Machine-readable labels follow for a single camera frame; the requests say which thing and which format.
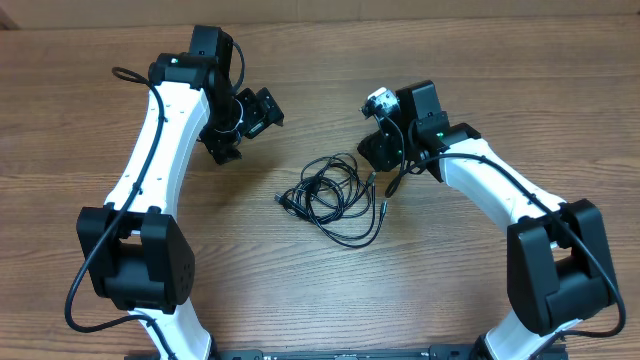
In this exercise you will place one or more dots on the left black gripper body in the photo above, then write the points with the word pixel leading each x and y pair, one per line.
pixel 245 117

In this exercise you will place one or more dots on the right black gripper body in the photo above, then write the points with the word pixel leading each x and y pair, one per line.
pixel 390 151

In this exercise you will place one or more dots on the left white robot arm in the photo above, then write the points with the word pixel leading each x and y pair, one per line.
pixel 138 265

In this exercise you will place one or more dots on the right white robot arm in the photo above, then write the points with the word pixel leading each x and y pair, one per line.
pixel 561 280

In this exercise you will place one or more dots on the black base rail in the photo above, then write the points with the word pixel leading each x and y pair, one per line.
pixel 350 354

